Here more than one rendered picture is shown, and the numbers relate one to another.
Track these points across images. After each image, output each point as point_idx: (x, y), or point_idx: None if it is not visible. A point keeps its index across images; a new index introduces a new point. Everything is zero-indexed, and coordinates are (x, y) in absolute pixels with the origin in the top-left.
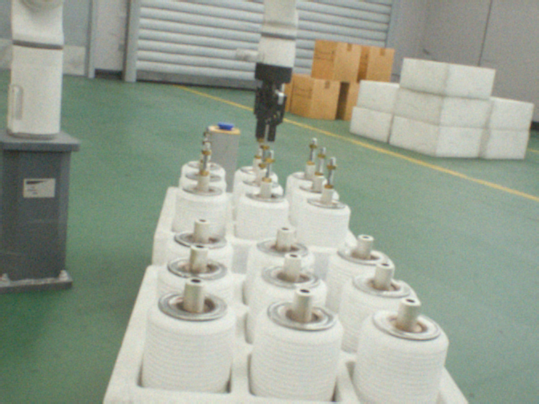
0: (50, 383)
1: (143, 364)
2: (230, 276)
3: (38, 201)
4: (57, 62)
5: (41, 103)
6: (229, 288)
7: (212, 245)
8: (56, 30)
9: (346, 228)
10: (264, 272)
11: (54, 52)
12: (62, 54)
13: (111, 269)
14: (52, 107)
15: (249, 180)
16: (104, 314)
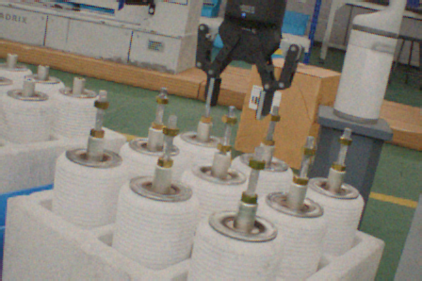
0: None
1: None
2: (23, 80)
3: (310, 166)
4: (354, 41)
5: (340, 78)
6: (19, 84)
7: (63, 90)
8: (374, 14)
9: (55, 182)
10: (8, 79)
11: (353, 31)
12: (367, 37)
13: None
14: (343, 84)
15: (232, 172)
16: None
